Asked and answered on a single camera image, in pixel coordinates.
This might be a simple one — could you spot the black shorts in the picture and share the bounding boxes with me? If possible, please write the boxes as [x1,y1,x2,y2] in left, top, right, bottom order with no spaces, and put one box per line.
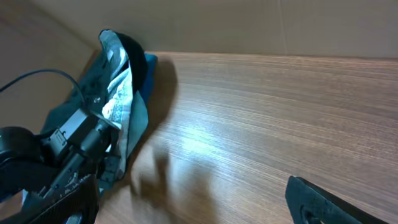
[40,29,149,138]

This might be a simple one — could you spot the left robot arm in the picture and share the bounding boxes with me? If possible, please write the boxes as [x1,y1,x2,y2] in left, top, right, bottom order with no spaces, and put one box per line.
[1,109,120,200]

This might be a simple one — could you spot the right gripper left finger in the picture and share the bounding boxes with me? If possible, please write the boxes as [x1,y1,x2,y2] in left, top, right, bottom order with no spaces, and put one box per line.
[0,174,100,224]

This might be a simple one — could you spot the light blue denim shorts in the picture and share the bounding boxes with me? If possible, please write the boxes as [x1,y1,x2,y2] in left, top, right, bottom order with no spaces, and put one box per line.
[99,29,149,179]

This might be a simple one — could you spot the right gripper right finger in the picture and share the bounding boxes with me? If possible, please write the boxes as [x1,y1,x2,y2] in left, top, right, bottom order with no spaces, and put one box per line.
[285,176,383,224]

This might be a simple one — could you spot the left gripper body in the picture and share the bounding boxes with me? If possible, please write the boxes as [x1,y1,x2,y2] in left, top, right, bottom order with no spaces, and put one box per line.
[40,109,121,187]

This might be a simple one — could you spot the dark blue garment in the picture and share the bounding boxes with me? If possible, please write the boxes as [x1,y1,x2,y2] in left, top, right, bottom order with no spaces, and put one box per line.
[98,54,157,190]

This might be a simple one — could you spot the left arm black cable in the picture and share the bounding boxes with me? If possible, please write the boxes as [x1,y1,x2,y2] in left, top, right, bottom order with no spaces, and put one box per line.
[0,68,90,113]

